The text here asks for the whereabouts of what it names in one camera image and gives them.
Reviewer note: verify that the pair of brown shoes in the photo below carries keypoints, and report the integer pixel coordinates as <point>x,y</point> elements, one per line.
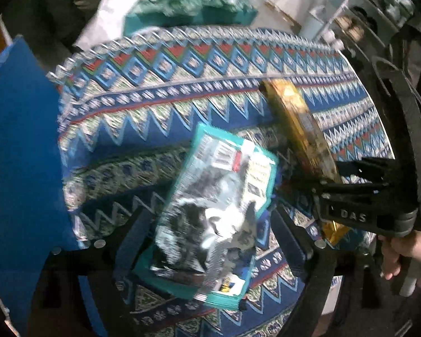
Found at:
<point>351,26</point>

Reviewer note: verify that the hanging dark coat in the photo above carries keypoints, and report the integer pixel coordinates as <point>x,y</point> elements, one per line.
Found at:
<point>56,7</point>

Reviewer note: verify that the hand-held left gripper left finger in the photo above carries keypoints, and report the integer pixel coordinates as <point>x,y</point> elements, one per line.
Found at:
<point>133,233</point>

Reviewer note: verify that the blue patterned tablecloth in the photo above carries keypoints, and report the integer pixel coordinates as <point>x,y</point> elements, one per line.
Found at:
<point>196,77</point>

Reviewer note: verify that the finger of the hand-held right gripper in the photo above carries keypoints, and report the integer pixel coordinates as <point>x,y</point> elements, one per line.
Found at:
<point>301,186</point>
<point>368,170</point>

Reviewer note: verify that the yellow snack packet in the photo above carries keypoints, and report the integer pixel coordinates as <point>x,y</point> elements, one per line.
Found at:
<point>294,112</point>

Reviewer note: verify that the pair of white shoes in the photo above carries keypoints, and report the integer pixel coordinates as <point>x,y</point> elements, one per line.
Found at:
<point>333,38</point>

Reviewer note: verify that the shoe rack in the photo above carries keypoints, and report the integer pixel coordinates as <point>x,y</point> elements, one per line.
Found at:
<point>372,7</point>

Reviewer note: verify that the dark curved object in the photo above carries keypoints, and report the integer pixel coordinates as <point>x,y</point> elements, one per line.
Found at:
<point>407,112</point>

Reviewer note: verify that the white plastic bag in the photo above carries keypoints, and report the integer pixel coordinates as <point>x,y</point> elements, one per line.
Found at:
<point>108,10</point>

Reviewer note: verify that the teal silver snack packet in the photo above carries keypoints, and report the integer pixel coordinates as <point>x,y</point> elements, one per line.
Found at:
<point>210,189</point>

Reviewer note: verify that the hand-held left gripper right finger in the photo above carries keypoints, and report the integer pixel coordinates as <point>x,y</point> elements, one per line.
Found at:
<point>294,235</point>

